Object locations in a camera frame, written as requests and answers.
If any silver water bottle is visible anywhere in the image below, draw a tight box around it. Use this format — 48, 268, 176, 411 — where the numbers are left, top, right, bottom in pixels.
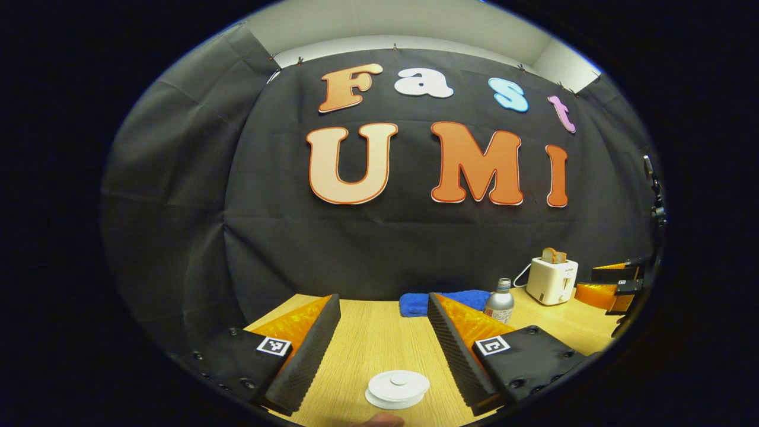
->
484, 278, 515, 325

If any white toaster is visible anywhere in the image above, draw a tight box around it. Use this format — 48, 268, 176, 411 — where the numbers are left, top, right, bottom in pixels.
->
526, 257, 579, 307

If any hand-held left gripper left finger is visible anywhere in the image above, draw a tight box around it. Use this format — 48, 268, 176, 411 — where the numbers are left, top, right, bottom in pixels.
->
190, 293, 342, 416

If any blue towel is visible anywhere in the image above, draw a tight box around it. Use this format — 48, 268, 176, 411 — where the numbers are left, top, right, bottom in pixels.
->
399, 289, 492, 318

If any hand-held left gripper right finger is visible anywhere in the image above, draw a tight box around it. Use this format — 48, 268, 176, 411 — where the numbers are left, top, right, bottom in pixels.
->
427, 292, 588, 416

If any white teacup lid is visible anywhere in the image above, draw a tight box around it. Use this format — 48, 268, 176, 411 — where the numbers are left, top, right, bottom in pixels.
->
368, 370, 431, 401

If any white saucer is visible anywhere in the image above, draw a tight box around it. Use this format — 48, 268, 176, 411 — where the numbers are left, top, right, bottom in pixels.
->
364, 388, 425, 410

